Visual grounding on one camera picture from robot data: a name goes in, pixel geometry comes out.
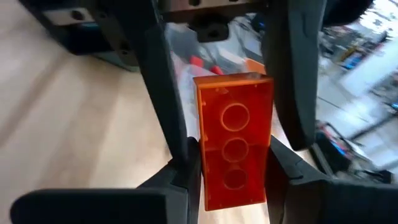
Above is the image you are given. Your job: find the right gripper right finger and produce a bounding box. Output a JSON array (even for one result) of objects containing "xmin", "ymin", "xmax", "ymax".
[{"xmin": 264, "ymin": 135, "xmax": 398, "ymax": 224}]

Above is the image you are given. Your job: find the red ramp block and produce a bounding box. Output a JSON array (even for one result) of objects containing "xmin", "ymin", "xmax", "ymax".
[{"xmin": 189, "ymin": 55, "xmax": 205, "ymax": 68}]

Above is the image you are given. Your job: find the clear plastic bin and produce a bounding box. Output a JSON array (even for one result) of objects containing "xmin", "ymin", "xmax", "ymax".
[{"xmin": 166, "ymin": 18, "xmax": 265, "ymax": 138}]

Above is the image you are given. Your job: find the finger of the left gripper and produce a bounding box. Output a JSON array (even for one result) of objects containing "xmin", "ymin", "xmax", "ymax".
[
  {"xmin": 261, "ymin": 0, "xmax": 327, "ymax": 151},
  {"xmin": 118, "ymin": 0, "xmax": 193, "ymax": 162}
]

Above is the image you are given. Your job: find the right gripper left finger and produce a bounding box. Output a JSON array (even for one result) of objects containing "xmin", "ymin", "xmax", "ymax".
[{"xmin": 9, "ymin": 136, "xmax": 203, "ymax": 224}]

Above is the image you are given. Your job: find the orange toy block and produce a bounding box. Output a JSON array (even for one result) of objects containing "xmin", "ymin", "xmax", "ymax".
[{"xmin": 193, "ymin": 72, "xmax": 274, "ymax": 212}]

